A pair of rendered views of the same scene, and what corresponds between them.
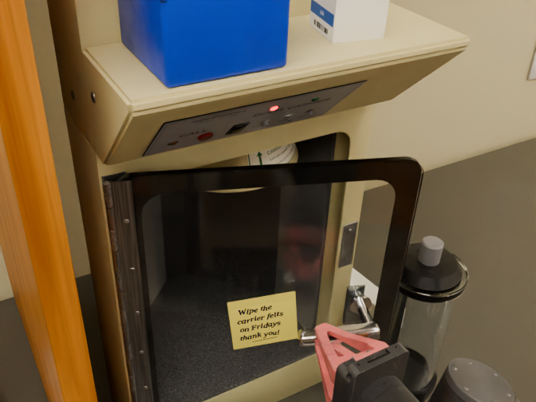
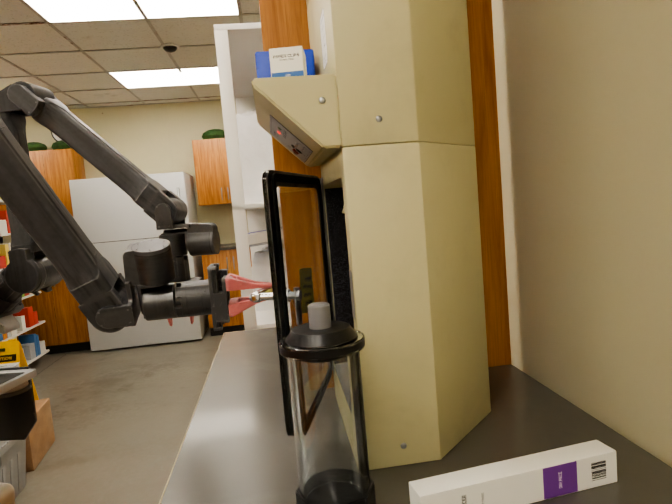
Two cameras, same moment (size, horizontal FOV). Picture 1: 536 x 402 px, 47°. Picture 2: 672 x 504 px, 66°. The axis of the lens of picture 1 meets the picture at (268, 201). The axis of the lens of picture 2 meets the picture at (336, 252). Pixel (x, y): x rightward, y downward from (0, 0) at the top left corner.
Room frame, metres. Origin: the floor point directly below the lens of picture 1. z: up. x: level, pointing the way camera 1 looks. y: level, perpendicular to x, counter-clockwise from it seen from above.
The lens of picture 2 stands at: (0.93, -0.79, 1.33)
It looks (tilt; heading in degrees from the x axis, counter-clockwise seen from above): 5 degrees down; 114
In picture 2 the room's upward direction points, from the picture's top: 5 degrees counter-clockwise
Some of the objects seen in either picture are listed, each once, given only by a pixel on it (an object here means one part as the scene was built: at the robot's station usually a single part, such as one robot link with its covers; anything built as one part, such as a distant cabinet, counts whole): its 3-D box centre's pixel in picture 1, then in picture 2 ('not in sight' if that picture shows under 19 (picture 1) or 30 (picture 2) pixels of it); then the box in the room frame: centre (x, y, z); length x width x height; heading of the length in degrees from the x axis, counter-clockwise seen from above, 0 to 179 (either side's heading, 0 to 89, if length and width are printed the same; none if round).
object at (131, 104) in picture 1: (284, 96); (292, 130); (0.51, -0.01, 1.46); 0.32 x 0.11 x 0.10; 121
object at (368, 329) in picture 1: (336, 323); (274, 292); (0.49, -0.08, 1.20); 0.10 x 0.05 x 0.03; 101
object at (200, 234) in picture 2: not in sight; (190, 228); (0.16, 0.12, 1.31); 0.11 x 0.09 x 0.12; 20
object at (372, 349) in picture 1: (344, 364); (245, 295); (0.44, -0.09, 1.20); 0.09 x 0.07 x 0.07; 32
